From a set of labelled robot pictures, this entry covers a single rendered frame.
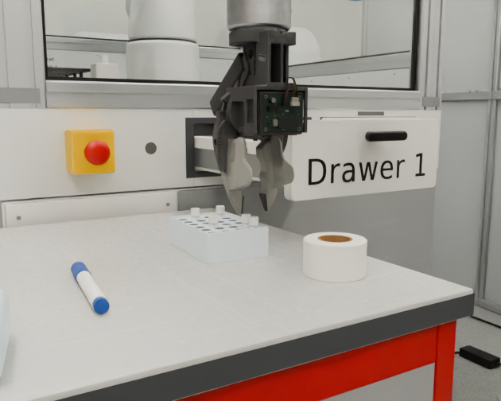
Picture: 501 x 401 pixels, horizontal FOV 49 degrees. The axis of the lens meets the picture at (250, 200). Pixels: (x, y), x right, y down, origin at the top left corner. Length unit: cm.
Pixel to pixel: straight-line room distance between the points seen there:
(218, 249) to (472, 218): 237
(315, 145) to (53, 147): 44
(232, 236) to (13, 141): 43
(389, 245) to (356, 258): 79
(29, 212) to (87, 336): 52
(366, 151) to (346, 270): 28
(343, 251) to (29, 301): 31
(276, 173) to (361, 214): 64
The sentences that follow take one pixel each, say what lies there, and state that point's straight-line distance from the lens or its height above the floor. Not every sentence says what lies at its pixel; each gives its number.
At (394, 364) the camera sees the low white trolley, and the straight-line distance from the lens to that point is 58.
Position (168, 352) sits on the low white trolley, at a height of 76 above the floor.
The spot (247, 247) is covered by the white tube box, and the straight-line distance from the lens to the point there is 68.
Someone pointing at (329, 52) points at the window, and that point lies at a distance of 125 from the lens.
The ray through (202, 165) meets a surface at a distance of 103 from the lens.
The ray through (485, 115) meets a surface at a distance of 288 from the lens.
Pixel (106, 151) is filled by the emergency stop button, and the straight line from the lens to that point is 92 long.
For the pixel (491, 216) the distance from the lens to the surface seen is 288.
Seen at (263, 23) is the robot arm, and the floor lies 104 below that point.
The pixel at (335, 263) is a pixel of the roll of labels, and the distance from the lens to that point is 59.
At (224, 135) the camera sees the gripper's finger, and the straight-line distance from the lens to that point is 66.
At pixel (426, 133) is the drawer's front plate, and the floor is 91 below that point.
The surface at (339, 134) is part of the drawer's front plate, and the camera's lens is 80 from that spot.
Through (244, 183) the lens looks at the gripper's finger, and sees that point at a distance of 64.
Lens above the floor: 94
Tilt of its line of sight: 9 degrees down
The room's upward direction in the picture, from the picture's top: straight up
